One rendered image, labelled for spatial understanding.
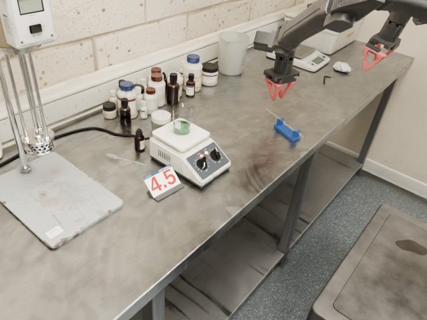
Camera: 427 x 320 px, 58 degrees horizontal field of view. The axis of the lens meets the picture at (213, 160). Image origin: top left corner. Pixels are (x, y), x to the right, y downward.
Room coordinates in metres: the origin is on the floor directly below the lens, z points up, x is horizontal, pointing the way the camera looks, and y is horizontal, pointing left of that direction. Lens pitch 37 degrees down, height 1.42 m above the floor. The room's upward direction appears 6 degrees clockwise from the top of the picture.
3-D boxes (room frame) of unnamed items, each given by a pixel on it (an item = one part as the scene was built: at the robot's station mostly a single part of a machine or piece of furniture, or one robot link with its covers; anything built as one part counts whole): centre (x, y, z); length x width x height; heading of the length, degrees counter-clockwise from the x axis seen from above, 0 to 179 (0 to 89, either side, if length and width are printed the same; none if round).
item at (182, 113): (0.90, 0.10, 0.87); 0.06 x 0.05 x 0.08; 7
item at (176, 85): (1.22, 0.17, 0.80); 0.04 x 0.04 x 0.11
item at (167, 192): (0.75, 0.12, 0.77); 0.09 x 0.06 x 0.04; 139
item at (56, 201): (0.68, 0.38, 0.76); 0.30 x 0.20 x 0.01; 55
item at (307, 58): (1.77, -0.34, 0.77); 0.26 x 0.19 x 0.05; 57
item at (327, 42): (2.07, -0.50, 0.82); 0.37 x 0.31 x 0.14; 146
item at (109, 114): (1.08, 0.36, 0.77); 0.04 x 0.04 x 0.04
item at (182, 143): (0.89, 0.10, 0.83); 0.12 x 0.12 x 0.01; 54
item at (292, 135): (1.09, -0.23, 0.77); 0.10 x 0.03 x 0.04; 36
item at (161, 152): (0.88, 0.08, 0.79); 0.22 x 0.13 x 0.08; 54
